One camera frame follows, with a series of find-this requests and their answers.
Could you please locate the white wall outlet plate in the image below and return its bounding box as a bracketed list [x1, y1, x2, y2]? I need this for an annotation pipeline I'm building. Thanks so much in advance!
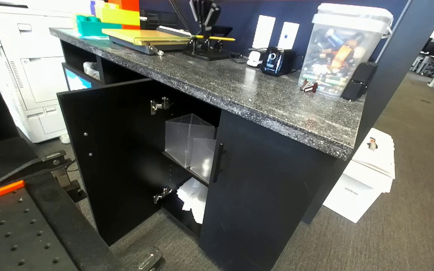
[252, 14, 277, 52]
[276, 20, 301, 52]

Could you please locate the small metal door hinge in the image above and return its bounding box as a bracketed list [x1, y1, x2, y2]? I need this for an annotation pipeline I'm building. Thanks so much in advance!
[152, 186, 175, 207]
[149, 95, 172, 117]

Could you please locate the clear plastic bin white lid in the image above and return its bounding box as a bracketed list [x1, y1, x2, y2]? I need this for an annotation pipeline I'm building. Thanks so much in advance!
[298, 2, 395, 97]

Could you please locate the white item in cubby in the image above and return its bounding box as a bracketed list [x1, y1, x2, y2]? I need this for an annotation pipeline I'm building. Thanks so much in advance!
[81, 61, 102, 82]

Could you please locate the yellow book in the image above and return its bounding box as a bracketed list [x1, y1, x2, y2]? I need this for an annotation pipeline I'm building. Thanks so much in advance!
[101, 28, 193, 49]

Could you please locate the black closed cabinet door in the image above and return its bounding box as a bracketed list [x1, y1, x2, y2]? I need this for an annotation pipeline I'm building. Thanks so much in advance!
[199, 111, 347, 271]

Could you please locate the black tape dispenser white print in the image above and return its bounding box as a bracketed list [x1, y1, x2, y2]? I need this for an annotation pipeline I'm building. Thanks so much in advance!
[261, 46, 297, 79]

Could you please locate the black robot table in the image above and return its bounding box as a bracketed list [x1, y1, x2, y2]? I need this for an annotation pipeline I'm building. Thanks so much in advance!
[0, 135, 124, 271]

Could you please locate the teal box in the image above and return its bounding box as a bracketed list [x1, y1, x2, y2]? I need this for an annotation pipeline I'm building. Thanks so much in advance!
[74, 14, 124, 40]

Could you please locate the black open cabinet door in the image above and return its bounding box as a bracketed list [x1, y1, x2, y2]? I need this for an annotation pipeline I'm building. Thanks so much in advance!
[56, 77, 178, 248]

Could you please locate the white cabinet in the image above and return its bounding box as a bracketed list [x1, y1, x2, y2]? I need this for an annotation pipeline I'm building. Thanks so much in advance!
[0, 4, 86, 145]

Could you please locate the black cabinet with granite countertop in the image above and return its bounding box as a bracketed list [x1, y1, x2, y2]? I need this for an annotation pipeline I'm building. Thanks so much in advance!
[50, 28, 366, 271]

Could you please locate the small red object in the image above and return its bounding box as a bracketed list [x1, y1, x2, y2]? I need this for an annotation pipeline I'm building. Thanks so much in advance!
[300, 79, 319, 95]

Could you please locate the white cardboard box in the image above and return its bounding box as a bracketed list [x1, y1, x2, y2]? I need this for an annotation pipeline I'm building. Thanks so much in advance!
[321, 127, 396, 225]

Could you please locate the orange block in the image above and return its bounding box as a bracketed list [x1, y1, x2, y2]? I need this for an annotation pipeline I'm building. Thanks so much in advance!
[107, 0, 142, 13]

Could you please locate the black angled desk device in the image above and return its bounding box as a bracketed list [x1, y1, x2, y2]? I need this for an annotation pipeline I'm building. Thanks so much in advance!
[341, 61, 380, 103]

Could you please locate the small white desk object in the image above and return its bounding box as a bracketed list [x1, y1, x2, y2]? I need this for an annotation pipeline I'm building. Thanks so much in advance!
[246, 49, 265, 70]

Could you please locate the clear acrylic box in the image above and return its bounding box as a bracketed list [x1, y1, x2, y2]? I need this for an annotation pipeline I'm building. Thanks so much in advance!
[163, 112, 219, 186]

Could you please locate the yellow block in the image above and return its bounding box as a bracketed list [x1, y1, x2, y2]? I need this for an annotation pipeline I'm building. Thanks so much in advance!
[95, 2, 143, 29]

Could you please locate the yellow pen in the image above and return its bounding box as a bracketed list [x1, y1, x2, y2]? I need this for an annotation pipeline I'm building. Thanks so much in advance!
[191, 34, 238, 44]

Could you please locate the black door handle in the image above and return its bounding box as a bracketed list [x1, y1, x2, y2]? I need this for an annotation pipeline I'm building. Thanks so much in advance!
[209, 142, 228, 186]

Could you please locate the black clamp orange handle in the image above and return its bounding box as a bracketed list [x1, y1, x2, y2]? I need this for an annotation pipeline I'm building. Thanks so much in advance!
[0, 150, 72, 201]

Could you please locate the grey flat tray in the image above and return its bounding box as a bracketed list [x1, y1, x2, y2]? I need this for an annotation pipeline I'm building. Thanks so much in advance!
[109, 37, 178, 56]

